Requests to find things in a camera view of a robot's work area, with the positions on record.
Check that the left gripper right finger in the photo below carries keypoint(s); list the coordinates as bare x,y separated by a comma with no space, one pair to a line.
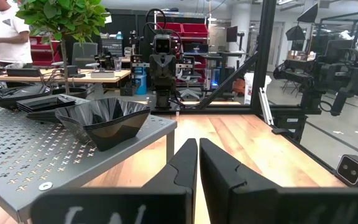
275,208

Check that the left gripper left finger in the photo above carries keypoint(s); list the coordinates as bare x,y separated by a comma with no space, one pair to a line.
135,205

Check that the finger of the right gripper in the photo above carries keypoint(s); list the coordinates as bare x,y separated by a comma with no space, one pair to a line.
156,67
169,67

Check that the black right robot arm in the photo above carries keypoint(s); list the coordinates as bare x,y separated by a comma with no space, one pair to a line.
163,99

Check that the blue bucket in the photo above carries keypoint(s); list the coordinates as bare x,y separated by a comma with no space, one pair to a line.
140,81

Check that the white office chair base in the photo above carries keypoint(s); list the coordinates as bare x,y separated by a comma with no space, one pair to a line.
190,93

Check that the black equipment shelf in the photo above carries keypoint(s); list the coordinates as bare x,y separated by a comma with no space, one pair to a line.
197,53

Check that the clear drinking glass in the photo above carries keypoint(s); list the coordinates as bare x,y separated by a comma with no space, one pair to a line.
117,64

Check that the red shelf bins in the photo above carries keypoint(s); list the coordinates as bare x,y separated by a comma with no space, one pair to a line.
194,30

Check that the small black monitor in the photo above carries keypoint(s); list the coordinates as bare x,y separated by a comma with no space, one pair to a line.
232,33

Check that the orange bag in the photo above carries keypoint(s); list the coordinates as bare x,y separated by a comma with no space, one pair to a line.
239,86

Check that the grey office chair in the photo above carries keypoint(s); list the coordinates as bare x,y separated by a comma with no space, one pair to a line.
84,54

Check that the white waste bin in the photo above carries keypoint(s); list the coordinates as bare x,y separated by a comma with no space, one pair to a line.
249,88

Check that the wooden top standing desk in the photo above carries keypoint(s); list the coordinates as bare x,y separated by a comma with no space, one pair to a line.
57,77

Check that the silver aluminium profile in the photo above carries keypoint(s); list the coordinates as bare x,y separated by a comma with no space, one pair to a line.
266,105

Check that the potted green plant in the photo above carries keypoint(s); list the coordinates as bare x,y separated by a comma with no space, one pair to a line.
61,15

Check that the grey perforated metal rack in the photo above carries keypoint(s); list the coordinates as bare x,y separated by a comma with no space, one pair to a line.
26,155

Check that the black softbox light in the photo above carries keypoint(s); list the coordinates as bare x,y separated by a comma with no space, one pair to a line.
297,31

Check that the black power strip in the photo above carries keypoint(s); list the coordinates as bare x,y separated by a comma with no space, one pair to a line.
23,72

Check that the black handheld device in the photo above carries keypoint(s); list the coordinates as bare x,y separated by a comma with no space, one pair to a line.
325,74

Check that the person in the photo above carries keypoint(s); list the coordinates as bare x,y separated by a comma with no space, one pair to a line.
9,34

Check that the black stereo camera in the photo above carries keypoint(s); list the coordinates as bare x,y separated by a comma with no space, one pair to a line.
351,169

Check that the black aluminium table frame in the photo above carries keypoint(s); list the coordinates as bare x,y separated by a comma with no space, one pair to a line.
263,46

